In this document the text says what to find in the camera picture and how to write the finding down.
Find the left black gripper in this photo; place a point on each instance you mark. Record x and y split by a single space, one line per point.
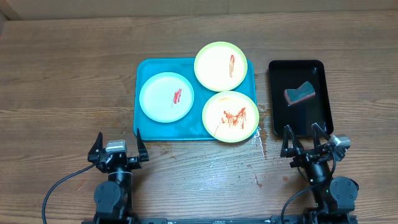
135 163

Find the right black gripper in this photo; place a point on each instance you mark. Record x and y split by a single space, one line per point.
304 154

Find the grey pink sponge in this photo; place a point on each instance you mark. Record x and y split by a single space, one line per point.
300 94

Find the light blue plate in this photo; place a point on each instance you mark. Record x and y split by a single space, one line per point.
166 97

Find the yellow-green plate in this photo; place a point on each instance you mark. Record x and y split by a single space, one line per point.
230 116
220 66

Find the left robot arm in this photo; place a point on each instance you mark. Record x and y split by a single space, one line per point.
113 198

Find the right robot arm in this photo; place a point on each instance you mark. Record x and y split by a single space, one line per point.
334 196

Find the black rectangular tray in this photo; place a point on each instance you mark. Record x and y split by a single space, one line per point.
290 74

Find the teal plastic serving tray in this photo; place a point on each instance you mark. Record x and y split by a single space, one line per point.
188 125

